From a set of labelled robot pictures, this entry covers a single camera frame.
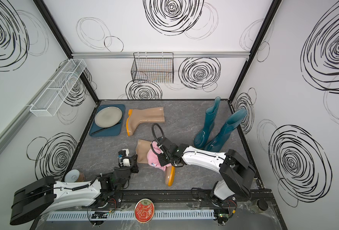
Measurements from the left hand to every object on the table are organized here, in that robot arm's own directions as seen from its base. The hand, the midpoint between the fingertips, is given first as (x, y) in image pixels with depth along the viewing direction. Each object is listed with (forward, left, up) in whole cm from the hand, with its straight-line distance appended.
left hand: (138, 157), depth 83 cm
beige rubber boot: (+9, 0, -5) cm, 10 cm away
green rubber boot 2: (+14, -39, 0) cm, 42 cm away
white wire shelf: (+20, +45, +26) cm, 55 cm away
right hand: (-1, -13, 0) cm, 13 cm away
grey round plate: (+33, +30, -5) cm, 45 cm away
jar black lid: (-23, -61, +5) cm, 66 cm away
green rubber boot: (+10, -48, -1) cm, 49 cm away
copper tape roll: (-11, +33, -1) cm, 35 cm away
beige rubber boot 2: (+37, -5, -6) cm, 38 cm away
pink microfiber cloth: (0, -9, +1) cm, 9 cm away
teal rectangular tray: (+22, +22, -7) cm, 32 cm away
